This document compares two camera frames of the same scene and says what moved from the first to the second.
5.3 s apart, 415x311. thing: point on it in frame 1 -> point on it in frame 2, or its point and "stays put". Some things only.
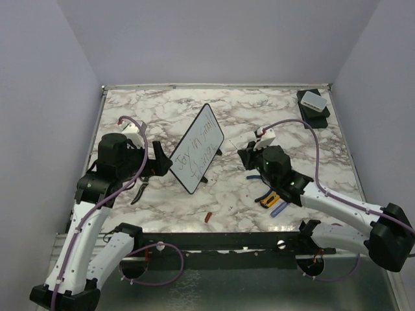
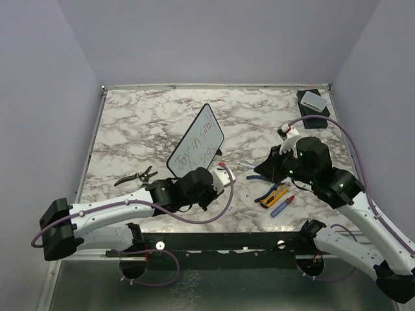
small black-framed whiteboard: (195, 151) stays put
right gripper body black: (254, 159) -> (286, 164)
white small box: (313, 101) stays put
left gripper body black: (137, 159) -> (206, 197)
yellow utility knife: (269, 201) stays put
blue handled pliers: (259, 177) stays put
